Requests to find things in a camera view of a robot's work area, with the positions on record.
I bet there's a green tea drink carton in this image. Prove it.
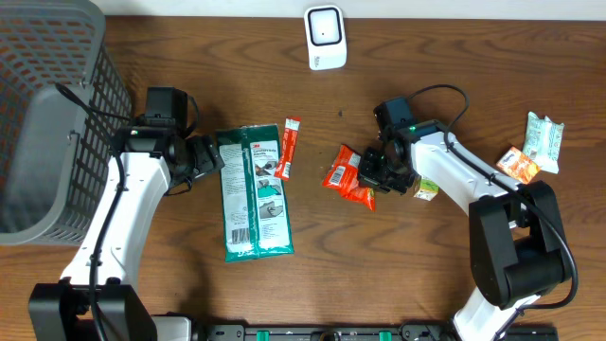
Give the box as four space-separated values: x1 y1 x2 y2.
413 176 439 201

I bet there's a red snack bag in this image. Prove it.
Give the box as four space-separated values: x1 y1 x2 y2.
322 144 376 211

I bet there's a green 3M gloves pack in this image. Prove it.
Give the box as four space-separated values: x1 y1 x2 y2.
216 125 294 262

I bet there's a red Nestle sachet stick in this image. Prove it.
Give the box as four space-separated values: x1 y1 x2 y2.
275 117 301 181

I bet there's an orange Kleenex tissue pack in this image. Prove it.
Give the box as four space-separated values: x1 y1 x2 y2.
496 147 541 184

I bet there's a mint green wipes pack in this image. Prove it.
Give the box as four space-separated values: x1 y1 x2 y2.
522 112 565 174

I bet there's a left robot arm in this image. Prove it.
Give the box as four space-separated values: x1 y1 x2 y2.
28 126 223 340

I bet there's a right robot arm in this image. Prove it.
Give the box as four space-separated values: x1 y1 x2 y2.
358 120 579 340

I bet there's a white barcode scanner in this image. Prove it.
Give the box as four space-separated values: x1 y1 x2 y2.
303 5 348 71

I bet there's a grey plastic basket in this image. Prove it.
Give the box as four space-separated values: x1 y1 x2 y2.
1 0 132 245

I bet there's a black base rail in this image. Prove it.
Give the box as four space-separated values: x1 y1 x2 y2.
191 323 560 341

